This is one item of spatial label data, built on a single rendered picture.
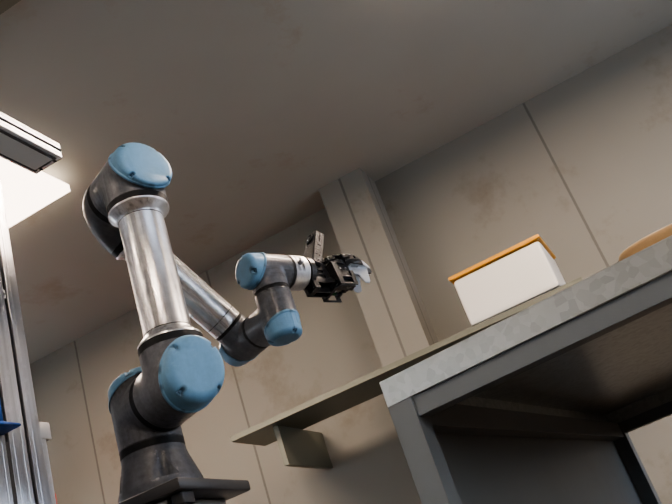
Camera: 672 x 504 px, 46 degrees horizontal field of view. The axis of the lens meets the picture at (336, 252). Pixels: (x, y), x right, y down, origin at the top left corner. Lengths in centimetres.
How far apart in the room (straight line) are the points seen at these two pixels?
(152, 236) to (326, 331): 361
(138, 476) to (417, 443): 51
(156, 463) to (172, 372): 18
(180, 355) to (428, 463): 45
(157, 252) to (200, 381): 26
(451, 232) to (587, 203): 81
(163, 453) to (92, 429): 451
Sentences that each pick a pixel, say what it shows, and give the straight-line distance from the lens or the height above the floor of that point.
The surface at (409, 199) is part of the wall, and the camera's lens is 504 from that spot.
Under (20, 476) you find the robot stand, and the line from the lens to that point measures 143.
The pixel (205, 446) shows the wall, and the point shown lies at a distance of 536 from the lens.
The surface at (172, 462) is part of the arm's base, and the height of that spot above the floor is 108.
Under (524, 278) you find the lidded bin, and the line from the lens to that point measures 400.
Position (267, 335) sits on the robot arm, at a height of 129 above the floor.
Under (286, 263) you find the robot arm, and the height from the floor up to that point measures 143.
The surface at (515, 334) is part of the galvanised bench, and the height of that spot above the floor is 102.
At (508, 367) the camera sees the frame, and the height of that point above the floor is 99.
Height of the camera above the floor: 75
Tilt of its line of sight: 25 degrees up
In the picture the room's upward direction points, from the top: 20 degrees counter-clockwise
